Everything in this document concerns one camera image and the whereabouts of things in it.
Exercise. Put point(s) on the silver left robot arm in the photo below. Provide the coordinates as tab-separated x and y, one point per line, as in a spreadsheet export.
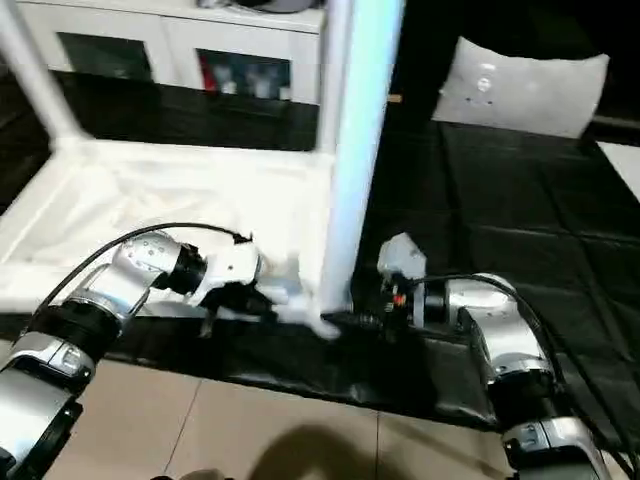
90	310

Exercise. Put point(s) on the black work mat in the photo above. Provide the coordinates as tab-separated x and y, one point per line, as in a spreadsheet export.
520	230

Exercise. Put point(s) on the small yellow tag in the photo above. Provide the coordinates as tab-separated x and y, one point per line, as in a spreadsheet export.
395	98

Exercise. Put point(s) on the white padded sheet with fitting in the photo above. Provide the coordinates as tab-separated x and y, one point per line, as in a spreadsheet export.
525	90

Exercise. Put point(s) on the black cabinet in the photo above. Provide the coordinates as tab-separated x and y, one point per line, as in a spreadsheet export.
420	40

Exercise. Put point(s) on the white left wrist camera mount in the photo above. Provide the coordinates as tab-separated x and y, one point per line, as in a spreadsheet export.
232	268

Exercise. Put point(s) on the flat white sheet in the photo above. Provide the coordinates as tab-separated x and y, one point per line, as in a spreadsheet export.
622	168

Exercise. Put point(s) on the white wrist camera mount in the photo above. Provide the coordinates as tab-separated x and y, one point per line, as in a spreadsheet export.
402	258
232	268

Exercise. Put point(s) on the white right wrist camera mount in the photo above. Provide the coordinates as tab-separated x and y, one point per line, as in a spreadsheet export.
402	258

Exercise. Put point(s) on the white sideboard cabinet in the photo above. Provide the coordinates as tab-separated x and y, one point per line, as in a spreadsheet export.
150	45

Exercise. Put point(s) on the white plastic table top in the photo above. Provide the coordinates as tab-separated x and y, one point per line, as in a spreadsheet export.
120	200

